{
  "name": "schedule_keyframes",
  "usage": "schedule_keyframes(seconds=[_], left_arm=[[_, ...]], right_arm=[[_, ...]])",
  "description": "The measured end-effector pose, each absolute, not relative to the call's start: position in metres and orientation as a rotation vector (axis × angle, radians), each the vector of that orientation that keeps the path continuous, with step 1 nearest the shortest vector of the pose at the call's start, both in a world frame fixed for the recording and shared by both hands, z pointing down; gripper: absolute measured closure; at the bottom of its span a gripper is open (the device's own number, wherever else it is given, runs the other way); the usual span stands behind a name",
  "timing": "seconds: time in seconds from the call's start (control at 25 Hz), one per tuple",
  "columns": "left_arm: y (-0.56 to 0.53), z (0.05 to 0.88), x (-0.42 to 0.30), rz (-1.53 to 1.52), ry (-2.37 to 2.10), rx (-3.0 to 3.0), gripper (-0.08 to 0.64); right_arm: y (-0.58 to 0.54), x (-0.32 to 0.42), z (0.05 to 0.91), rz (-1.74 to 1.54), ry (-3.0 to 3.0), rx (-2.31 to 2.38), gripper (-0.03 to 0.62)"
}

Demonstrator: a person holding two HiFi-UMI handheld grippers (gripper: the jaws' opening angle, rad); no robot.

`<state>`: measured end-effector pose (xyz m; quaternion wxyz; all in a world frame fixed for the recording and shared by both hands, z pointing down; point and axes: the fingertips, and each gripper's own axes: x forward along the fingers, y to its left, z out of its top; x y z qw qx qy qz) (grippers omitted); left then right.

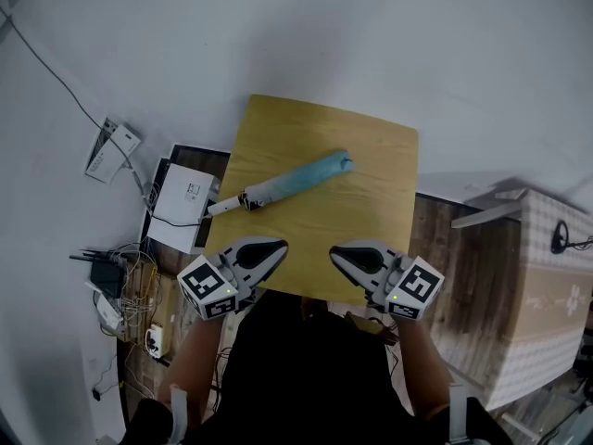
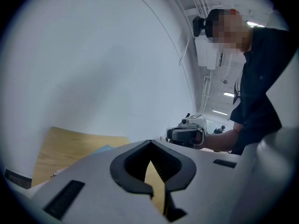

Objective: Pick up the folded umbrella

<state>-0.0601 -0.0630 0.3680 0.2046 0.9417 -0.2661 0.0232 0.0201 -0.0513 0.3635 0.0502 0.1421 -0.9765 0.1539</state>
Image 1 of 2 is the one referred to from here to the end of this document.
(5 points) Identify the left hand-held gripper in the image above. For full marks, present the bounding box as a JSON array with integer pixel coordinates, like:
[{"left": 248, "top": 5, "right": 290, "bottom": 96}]
[{"left": 176, "top": 236, "right": 289, "bottom": 322}]

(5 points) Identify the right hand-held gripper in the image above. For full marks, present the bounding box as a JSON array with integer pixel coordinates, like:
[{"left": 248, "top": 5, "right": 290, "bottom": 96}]
[{"left": 329, "top": 239, "right": 446, "bottom": 321}]

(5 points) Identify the blue umbrella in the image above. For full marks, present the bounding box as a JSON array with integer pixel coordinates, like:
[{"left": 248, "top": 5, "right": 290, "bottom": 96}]
[{"left": 207, "top": 150, "right": 357, "bottom": 216}]

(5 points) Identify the person's left forearm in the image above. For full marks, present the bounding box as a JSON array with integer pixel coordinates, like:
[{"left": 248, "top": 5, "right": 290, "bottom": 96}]
[{"left": 158, "top": 311, "right": 229, "bottom": 430}]

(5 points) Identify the person's right forearm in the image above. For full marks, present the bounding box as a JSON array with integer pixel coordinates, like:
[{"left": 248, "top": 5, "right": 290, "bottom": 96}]
[{"left": 392, "top": 315, "right": 454, "bottom": 420}]

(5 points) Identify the yellow wooden table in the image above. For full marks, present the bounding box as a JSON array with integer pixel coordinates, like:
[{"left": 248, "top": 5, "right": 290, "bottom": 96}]
[{"left": 203, "top": 93, "right": 420, "bottom": 307}]

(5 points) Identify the white appliance with dark panel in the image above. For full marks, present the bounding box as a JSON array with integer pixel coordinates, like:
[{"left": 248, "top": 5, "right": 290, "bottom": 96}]
[{"left": 145, "top": 162, "right": 222, "bottom": 255}]

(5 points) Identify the person's black shirt torso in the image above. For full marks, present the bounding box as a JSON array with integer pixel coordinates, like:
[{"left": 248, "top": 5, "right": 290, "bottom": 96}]
[{"left": 123, "top": 289, "right": 513, "bottom": 445}]

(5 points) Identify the white power strip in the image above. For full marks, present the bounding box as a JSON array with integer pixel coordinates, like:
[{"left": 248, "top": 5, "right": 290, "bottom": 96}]
[{"left": 145, "top": 323, "right": 169, "bottom": 360}]

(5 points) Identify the black router with antennas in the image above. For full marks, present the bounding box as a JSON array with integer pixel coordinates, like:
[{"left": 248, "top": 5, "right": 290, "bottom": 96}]
[{"left": 69, "top": 247, "right": 127, "bottom": 299}]

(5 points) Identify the white router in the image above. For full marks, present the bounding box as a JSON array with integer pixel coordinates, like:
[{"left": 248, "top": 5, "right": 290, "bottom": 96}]
[{"left": 85, "top": 281, "right": 126, "bottom": 337}]

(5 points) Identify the white printed paper box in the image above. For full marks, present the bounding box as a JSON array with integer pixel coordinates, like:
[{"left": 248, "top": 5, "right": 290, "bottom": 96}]
[{"left": 83, "top": 117, "right": 143, "bottom": 185}]

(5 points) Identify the table with checked cloth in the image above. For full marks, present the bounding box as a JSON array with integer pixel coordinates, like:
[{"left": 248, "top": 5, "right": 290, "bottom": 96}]
[{"left": 462, "top": 185, "right": 593, "bottom": 412}]

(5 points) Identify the black desk lamp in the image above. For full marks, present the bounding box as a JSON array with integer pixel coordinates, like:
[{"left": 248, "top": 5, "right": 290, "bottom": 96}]
[{"left": 549, "top": 220, "right": 593, "bottom": 255}]

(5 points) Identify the bundle of thin cables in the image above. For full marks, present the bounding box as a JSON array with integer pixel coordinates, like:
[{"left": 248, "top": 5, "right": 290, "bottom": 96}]
[{"left": 92, "top": 243, "right": 163, "bottom": 337}]

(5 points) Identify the white arm strap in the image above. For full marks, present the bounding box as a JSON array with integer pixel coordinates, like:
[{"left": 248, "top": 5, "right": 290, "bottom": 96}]
[
  {"left": 169, "top": 384, "right": 190, "bottom": 445},
  {"left": 447, "top": 384, "right": 470, "bottom": 445}
]

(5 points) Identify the thin grey wall cable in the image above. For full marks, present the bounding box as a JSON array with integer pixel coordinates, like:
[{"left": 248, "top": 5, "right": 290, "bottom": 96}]
[{"left": 0, "top": 6, "right": 154, "bottom": 209}]

